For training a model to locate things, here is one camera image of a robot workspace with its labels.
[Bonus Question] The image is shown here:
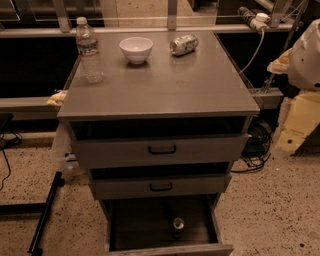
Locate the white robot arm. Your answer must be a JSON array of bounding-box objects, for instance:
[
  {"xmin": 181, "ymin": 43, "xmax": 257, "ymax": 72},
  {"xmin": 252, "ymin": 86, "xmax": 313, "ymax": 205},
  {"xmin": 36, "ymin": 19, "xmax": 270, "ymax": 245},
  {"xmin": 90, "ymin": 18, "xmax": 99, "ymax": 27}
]
[{"xmin": 267, "ymin": 19, "xmax": 320, "ymax": 154}]

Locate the grey metal rail frame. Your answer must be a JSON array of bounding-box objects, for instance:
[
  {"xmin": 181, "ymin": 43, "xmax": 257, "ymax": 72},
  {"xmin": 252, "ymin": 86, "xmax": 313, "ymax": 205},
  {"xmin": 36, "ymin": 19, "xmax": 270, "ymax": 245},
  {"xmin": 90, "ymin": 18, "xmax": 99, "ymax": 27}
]
[{"xmin": 0, "ymin": 0, "xmax": 301, "ymax": 122}]

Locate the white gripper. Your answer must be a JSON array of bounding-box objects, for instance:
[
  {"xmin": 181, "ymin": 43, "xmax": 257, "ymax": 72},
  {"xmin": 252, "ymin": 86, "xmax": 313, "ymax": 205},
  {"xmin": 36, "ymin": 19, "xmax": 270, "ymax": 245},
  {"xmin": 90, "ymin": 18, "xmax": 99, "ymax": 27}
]
[{"xmin": 267, "ymin": 49, "xmax": 320, "ymax": 153}]

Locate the middle grey drawer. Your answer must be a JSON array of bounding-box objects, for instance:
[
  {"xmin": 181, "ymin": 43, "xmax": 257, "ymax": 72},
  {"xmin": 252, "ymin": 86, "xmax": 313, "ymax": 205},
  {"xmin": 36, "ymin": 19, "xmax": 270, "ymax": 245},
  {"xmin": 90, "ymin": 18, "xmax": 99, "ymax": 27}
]
[{"xmin": 90, "ymin": 174, "xmax": 231, "ymax": 200}]

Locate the grey drawer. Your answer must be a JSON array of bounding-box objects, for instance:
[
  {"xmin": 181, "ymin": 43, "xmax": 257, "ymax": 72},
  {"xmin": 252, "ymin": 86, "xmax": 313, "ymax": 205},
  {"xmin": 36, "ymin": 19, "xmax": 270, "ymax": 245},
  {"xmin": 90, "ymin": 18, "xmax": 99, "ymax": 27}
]
[
  {"xmin": 72, "ymin": 134, "xmax": 248, "ymax": 169},
  {"xmin": 105, "ymin": 194, "xmax": 233, "ymax": 256},
  {"xmin": 90, "ymin": 174, "xmax": 231, "ymax": 200}
]

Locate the black metal floor stand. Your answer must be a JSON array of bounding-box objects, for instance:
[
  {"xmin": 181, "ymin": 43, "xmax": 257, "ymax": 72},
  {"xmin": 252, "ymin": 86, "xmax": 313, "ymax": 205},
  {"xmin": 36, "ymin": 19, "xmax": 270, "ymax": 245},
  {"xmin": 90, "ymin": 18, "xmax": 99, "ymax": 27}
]
[{"xmin": 28, "ymin": 171, "xmax": 65, "ymax": 256}]

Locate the silver soda can lying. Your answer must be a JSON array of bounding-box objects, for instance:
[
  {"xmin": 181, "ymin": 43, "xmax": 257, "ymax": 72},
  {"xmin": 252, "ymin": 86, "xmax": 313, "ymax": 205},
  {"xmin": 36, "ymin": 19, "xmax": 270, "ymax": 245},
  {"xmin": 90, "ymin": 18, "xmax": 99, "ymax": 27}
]
[{"xmin": 170, "ymin": 34, "xmax": 199, "ymax": 56}]

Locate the white ceramic bowl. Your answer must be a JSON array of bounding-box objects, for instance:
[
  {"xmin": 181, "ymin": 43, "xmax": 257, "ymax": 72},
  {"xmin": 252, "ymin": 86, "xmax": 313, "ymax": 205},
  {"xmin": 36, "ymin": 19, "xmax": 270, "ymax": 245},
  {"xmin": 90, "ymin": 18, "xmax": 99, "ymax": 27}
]
[{"xmin": 119, "ymin": 37, "xmax": 153, "ymax": 64}]

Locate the yellow sponge on rail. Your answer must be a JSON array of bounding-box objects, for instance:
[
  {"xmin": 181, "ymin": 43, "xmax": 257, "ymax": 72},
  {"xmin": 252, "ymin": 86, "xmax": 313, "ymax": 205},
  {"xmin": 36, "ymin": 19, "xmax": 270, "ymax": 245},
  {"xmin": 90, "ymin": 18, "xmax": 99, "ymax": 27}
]
[{"xmin": 47, "ymin": 90, "xmax": 67, "ymax": 107}]

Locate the bottom grey drawer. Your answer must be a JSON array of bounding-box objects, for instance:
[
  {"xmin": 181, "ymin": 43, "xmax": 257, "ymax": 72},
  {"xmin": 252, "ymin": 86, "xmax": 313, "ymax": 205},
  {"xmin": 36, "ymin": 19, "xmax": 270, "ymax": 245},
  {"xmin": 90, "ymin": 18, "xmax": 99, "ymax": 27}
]
[{"xmin": 105, "ymin": 194, "xmax": 233, "ymax": 256}]

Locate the white power cable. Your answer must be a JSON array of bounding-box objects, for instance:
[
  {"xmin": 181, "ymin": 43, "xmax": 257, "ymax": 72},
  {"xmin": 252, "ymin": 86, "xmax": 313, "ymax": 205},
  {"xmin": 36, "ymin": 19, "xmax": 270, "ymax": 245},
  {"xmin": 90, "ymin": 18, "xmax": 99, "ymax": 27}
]
[{"xmin": 237, "ymin": 29, "xmax": 266, "ymax": 75}]

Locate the black cable bundle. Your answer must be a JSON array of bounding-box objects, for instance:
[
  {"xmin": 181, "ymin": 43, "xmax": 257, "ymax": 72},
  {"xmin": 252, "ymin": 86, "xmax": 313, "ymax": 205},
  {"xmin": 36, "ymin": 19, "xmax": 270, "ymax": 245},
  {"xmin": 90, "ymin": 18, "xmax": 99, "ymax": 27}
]
[{"xmin": 230, "ymin": 119, "xmax": 274, "ymax": 174}]

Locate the clear plastic bag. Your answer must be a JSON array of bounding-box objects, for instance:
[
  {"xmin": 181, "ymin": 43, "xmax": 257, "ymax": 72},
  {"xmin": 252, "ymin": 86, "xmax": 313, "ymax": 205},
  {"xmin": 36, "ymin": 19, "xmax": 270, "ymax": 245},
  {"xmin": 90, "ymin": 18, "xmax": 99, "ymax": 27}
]
[{"xmin": 52, "ymin": 124, "xmax": 85, "ymax": 176}]

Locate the clear plastic water bottle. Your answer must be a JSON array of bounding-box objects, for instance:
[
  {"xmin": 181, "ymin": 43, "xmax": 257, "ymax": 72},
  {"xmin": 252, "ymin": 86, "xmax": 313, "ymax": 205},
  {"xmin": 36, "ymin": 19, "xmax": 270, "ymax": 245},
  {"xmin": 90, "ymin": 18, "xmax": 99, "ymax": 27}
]
[{"xmin": 76, "ymin": 17, "xmax": 103, "ymax": 84}]

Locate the white power strip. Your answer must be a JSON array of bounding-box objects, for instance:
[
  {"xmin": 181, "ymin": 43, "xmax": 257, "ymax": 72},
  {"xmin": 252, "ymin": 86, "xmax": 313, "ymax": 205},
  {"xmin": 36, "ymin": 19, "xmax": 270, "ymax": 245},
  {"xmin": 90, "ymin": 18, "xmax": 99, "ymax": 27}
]
[{"xmin": 238, "ymin": 6, "xmax": 268, "ymax": 33}]

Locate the redbull can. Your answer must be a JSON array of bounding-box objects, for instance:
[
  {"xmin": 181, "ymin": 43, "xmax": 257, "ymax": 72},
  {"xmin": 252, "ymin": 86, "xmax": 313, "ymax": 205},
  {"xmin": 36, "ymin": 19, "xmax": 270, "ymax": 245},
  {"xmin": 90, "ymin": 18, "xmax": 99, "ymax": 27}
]
[{"xmin": 173, "ymin": 217, "xmax": 185, "ymax": 232}]

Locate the top grey drawer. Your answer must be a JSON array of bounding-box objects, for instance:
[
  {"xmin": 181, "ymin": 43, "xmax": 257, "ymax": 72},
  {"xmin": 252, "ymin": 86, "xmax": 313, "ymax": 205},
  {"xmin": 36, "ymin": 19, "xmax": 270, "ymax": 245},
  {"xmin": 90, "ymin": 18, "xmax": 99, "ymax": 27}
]
[{"xmin": 72, "ymin": 134, "xmax": 248, "ymax": 169}]

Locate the grey drawer cabinet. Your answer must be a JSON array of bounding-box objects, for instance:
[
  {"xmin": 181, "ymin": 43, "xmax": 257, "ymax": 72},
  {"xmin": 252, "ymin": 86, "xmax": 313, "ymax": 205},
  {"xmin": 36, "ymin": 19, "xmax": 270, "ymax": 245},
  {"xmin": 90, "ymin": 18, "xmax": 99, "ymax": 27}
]
[{"xmin": 57, "ymin": 30, "xmax": 261, "ymax": 256}]

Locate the black cable left floor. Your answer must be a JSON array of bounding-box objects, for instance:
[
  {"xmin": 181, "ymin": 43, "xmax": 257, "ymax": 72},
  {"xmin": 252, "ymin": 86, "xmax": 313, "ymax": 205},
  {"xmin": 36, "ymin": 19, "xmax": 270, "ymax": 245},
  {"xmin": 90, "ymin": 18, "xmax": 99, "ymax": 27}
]
[{"xmin": 0, "ymin": 113, "xmax": 24, "ymax": 193}]

